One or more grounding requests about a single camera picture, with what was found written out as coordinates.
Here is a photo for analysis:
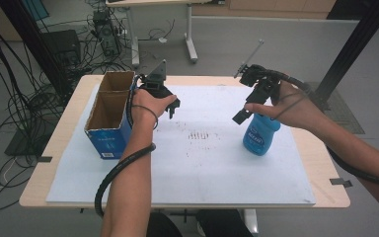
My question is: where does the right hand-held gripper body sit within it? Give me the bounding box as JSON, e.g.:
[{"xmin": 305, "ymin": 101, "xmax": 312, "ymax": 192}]
[{"xmin": 233, "ymin": 39, "xmax": 282, "ymax": 104}]

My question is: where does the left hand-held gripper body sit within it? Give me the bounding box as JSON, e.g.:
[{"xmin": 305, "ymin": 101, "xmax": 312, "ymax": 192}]
[{"xmin": 137, "ymin": 58, "xmax": 179, "ymax": 104}]

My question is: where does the blue plastic bottle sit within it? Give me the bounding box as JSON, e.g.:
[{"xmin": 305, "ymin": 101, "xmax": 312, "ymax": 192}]
[{"xmin": 242, "ymin": 113, "xmax": 281, "ymax": 157}]

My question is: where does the blue cardboard box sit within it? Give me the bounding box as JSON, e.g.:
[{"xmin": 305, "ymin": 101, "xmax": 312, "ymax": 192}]
[{"xmin": 84, "ymin": 70, "xmax": 137, "ymax": 161}]

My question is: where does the person's left hand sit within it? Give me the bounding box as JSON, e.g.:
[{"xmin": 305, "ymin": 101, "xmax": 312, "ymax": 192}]
[{"xmin": 130, "ymin": 88, "xmax": 179, "ymax": 132}]

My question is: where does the person's right hand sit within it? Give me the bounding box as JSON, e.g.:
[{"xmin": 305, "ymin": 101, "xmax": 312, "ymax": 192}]
[{"xmin": 244, "ymin": 80, "xmax": 327, "ymax": 132}]

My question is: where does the white table mat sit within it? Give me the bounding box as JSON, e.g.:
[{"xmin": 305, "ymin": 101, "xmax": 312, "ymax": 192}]
[{"xmin": 44, "ymin": 83, "xmax": 317, "ymax": 206}]

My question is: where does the white background desk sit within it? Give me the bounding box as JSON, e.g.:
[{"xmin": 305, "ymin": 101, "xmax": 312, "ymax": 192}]
[{"xmin": 106, "ymin": 0, "xmax": 226, "ymax": 67}]

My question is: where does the black computer tower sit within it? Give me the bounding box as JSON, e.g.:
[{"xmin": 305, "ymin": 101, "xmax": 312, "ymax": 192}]
[{"xmin": 92, "ymin": 9, "xmax": 122, "ymax": 57}]

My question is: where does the wooden cabinet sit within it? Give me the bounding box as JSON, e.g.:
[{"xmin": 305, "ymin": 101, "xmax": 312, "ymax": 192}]
[{"xmin": 191, "ymin": 0, "xmax": 338, "ymax": 20}]

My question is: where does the grey floor grate mat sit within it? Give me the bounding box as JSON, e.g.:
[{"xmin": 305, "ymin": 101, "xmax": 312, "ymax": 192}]
[{"xmin": 300, "ymin": 81, "xmax": 365, "ymax": 135}]

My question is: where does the black box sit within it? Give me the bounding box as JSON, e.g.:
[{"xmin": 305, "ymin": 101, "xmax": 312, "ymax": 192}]
[{"xmin": 41, "ymin": 29, "xmax": 82, "ymax": 68}]

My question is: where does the person's right leg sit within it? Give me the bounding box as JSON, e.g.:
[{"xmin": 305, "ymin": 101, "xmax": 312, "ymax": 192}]
[{"xmin": 195, "ymin": 208, "xmax": 255, "ymax": 237}]

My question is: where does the person's leg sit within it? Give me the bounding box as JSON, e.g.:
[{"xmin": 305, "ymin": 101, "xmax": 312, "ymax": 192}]
[
  {"xmin": 146, "ymin": 211, "xmax": 184, "ymax": 237},
  {"xmin": 195, "ymin": 208, "xmax": 255, "ymax": 237}
]

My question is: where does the light wooden table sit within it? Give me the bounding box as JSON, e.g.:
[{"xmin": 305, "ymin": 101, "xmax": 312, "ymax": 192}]
[{"xmin": 19, "ymin": 74, "xmax": 351, "ymax": 210}]

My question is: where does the white shoe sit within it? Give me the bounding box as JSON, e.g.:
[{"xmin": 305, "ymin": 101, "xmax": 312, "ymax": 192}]
[{"xmin": 195, "ymin": 220, "xmax": 209, "ymax": 237}]

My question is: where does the person's left leg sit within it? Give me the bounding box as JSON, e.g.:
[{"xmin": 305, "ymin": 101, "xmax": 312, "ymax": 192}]
[{"xmin": 146, "ymin": 211, "xmax": 184, "ymax": 237}]

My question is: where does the teal panel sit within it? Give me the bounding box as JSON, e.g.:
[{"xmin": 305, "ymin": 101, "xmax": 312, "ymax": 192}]
[{"xmin": 21, "ymin": 0, "xmax": 51, "ymax": 22}]

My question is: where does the black flat floor base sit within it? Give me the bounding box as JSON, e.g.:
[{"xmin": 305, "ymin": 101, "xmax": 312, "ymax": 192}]
[{"xmin": 4, "ymin": 126, "xmax": 55, "ymax": 158}]

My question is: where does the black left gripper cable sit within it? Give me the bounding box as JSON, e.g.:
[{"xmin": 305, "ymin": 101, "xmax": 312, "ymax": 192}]
[{"xmin": 93, "ymin": 74, "xmax": 157, "ymax": 219}]

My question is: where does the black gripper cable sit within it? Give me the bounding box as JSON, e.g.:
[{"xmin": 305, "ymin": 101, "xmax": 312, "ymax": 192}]
[
  {"xmin": 93, "ymin": 74, "xmax": 157, "ymax": 219},
  {"xmin": 269, "ymin": 69, "xmax": 379, "ymax": 192}
]

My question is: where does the black metal post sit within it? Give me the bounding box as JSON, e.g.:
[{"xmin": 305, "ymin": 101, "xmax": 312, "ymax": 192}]
[
  {"xmin": 0, "ymin": 0, "xmax": 72, "ymax": 100},
  {"xmin": 314, "ymin": 0, "xmax": 379, "ymax": 112}
]

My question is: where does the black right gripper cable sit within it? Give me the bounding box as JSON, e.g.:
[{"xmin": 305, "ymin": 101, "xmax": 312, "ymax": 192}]
[{"xmin": 269, "ymin": 69, "xmax": 379, "ymax": 192}]

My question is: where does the tangle of black floor cables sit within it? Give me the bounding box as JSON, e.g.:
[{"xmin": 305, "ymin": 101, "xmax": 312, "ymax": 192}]
[{"xmin": 0, "ymin": 0, "xmax": 132, "ymax": 213}]

